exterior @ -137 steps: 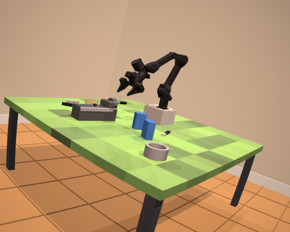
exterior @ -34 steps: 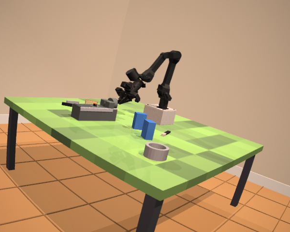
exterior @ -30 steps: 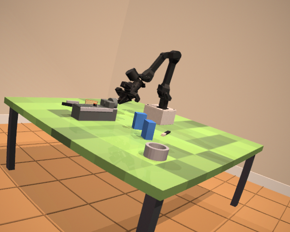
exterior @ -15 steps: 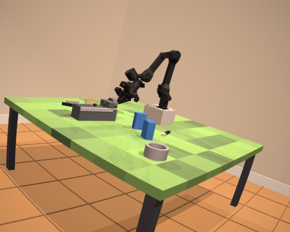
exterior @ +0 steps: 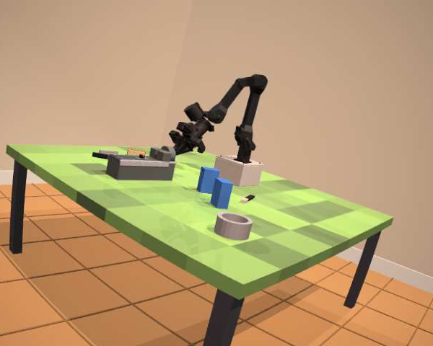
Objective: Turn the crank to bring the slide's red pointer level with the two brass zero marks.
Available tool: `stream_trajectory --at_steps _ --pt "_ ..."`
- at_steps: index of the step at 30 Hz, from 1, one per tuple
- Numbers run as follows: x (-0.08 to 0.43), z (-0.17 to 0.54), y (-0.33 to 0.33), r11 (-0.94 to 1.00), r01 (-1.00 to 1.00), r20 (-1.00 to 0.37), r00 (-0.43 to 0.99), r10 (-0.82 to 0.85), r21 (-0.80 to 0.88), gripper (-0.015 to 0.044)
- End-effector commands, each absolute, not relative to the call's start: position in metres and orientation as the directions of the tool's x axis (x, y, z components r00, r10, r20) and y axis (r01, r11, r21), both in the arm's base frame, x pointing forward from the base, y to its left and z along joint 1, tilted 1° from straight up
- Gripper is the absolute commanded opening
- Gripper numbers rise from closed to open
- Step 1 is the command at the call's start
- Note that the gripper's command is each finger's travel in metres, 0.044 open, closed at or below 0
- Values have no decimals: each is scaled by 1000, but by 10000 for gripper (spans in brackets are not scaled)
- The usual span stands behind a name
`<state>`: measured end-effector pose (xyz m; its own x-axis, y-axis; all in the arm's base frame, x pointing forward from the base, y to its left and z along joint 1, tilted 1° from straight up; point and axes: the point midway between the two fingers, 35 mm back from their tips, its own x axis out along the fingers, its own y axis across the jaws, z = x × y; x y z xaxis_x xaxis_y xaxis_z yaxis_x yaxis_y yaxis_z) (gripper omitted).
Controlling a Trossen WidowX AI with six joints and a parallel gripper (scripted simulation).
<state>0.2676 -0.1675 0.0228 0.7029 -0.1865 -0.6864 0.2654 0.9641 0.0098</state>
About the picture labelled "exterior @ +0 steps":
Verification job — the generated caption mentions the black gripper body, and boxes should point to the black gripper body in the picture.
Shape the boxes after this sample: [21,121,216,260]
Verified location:
[169,125,206,153]

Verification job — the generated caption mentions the blue rectangular block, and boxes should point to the blue rectangular block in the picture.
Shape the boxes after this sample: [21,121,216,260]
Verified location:
[197,167,220,194]
[210,178,233,210]

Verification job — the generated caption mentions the grey hollow cylinder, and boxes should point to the grey hollow cylinder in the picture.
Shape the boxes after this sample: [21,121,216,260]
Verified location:
[214,212,253,241]

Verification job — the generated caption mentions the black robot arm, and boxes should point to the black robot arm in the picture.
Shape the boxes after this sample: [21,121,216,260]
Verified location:
[176,74,268,164]

